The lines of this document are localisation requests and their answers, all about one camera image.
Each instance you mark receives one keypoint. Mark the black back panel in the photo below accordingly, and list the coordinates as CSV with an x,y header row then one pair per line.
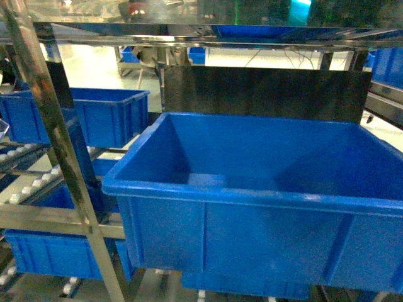
x,y
328,95

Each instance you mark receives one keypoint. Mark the blue bin left shelf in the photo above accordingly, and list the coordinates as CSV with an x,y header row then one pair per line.
x,y
109,118

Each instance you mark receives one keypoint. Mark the large blue plastic bin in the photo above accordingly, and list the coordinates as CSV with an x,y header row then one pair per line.
x,y
304,201

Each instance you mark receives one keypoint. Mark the blue bin lower left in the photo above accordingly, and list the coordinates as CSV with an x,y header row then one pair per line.
x,y
61,255

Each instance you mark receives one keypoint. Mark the steel rack upright post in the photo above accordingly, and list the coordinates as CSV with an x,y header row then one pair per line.
x,y
45,74

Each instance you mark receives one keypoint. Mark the upper steel shelf rail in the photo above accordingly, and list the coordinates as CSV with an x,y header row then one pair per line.
x,y
218,35

